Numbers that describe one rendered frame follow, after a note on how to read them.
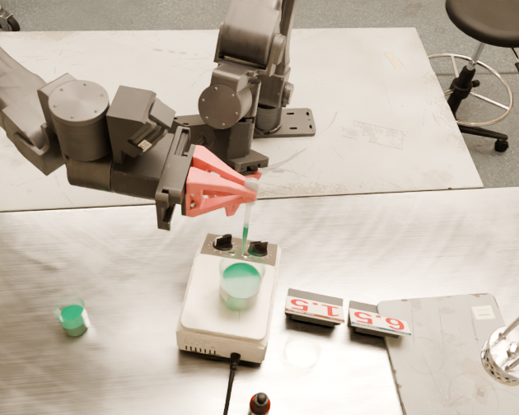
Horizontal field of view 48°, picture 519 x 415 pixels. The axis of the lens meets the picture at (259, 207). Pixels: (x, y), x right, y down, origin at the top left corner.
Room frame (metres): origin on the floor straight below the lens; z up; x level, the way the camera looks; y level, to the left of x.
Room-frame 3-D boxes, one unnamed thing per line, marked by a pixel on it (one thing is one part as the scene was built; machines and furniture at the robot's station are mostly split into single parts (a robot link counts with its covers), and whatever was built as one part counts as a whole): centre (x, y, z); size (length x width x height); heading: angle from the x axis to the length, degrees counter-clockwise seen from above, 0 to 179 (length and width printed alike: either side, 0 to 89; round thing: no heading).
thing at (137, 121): (0.39, 0.12, 1.28); 0.07 x 0.06 x 0.11; 177
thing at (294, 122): (0.80, 0.01, 0.94); 0.20 x 0.07 x 0.08; 103
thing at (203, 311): (0.38, 0.03, 0.98); 0.12 x 0.12 x 0.01; 87
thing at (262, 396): (0.25, -0.04, 0.93); 0.03 x 0.03 x 0.07
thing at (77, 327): (0.34, 0.25, 0.93); 0.04 x 0.04 x 0.06
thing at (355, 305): (0.41, -0.21, 0.92); 0.09 x 0.06 x 0.04; 86
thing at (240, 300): (0.39, 0.01, 1.03); 0.07 x 0.06 x 0.08; 176
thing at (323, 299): (0.42, -0.11, 0.92); 0.09 x 0.06 x 0.04; 86
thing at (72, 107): (0.41, 0.21, 1.27); 0.12 x 0.09 x 0.12; 56
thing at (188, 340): (0.41, 0.03, 0.94); 0.22 x 0.13 x 0.08; 178
